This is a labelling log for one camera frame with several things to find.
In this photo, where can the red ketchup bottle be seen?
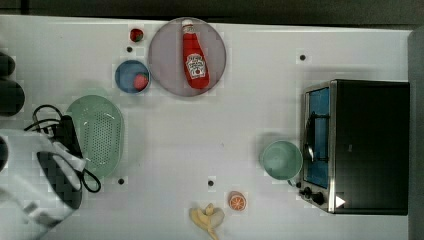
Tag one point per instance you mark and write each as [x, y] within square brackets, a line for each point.
[194, 61]

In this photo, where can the blue small bowl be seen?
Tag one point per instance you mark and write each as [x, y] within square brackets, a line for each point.
[126, 72]

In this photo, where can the green mug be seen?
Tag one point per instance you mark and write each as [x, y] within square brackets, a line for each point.
[282, 160]

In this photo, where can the purple round plate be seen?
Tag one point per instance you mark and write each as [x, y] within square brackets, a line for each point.
[165, 57]

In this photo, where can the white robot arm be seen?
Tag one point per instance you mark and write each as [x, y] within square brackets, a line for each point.
[41, 180]

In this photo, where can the green oval strainer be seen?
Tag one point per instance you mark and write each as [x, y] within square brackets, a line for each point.
[99, 127]

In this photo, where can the peeled banana toy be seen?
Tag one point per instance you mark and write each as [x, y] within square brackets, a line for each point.
[207, 219]

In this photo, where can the black round object lower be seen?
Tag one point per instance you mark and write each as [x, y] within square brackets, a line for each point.
[12, 98]

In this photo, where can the black toaster oven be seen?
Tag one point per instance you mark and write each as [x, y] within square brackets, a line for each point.
[355, 147]

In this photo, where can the black round object upper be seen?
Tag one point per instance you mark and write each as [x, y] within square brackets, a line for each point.
[7, 65]

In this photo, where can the orange slice toy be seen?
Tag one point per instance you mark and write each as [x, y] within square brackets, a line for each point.
[237, 201]

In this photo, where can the red strawberry on table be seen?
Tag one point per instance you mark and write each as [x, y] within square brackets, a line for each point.
[136, 35]

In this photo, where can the black round object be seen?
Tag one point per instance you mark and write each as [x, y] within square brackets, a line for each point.
[7, 65]
[12, 98]

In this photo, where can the red strawberry in bowl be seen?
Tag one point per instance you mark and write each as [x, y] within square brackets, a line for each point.
[140, 82]

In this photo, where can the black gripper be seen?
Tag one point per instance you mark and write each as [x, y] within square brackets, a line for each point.
[65, 133]

